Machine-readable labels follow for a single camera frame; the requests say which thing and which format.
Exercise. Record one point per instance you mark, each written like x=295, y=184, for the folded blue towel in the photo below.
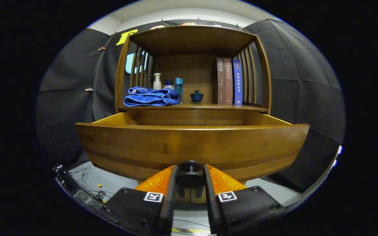
x=149, y=98

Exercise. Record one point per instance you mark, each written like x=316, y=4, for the wooden countertop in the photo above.
x=202, y=107

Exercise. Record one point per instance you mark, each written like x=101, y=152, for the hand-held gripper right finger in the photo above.
x=211, y=209

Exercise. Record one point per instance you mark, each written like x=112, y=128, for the dark brown book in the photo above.
x=220, y=82

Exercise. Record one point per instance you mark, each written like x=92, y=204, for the white bottle with blue cap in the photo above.
x=168, y=83

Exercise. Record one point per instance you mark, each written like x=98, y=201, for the slim teal bottle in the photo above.
x=179, y=88

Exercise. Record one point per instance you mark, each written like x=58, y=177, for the blue book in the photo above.
x=237, y=82

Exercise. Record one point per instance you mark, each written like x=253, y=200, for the white pump bottle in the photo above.
x=157, y=83

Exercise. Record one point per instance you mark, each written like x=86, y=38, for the light brown book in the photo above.
x=228, y=82

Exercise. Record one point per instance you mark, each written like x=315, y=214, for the brown wooden cabinet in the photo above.
x=192, y=39

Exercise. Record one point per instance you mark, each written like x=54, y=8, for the dark blue lidded cup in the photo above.
x=197, y=96

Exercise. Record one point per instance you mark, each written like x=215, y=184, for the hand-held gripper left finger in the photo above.
x=171, y=203

